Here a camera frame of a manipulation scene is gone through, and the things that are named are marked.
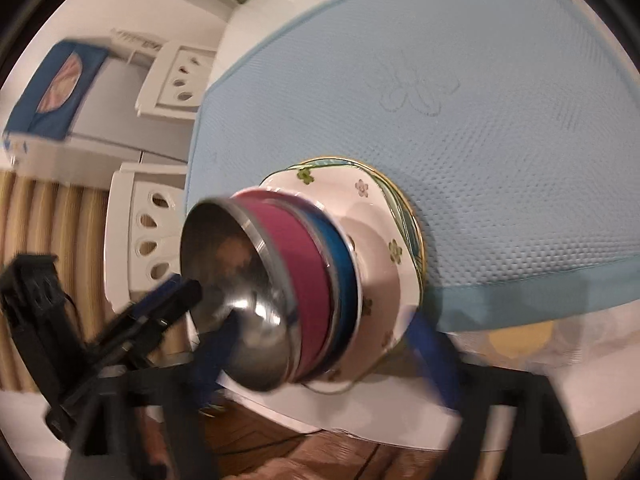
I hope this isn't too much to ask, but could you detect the small hexagonal forest plate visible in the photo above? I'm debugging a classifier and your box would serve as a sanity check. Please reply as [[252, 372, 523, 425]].
[[260, 157, 426, 394]]

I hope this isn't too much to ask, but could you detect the pink steel bowl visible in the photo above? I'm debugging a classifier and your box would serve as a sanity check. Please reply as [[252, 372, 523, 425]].
[[180, 198, 332, 391]]

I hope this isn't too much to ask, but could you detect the blue steel bowl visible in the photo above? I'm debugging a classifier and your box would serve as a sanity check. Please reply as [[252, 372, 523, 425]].
[[294, 205, 360, 377]]

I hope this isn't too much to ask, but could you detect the blue sunflower round plate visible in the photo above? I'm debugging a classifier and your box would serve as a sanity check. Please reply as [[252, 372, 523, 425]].
[[290, 155, 428, 302]]

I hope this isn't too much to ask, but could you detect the pink cartoon melamine bowl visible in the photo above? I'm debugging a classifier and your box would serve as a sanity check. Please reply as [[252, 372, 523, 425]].
[[232, 186, 361, 285]]

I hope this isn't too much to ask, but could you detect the white chair near left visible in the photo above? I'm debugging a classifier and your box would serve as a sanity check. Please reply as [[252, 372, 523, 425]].
[[103, 161, 189, 313]]

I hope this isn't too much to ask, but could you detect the white chair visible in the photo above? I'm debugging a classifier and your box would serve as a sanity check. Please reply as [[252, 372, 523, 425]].
[[103, 161, 189, 313], [136, 41, 217, 122]]

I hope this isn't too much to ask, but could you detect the white refrigerator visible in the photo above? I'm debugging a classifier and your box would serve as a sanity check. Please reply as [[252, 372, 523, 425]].
[[1, 46, 192, 188]]

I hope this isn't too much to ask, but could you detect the blue fridge cover cloth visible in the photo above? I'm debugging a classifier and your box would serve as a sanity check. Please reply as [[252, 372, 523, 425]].
[[6, 40, 110, 141]]

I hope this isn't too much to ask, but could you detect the white chair far left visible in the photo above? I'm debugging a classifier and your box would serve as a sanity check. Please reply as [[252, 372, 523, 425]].
[[136, 41, 217, 122]]

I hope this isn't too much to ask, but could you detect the blue textured table mat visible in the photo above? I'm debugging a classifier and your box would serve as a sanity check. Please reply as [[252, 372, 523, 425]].
[[186, 0, 639, 332]]

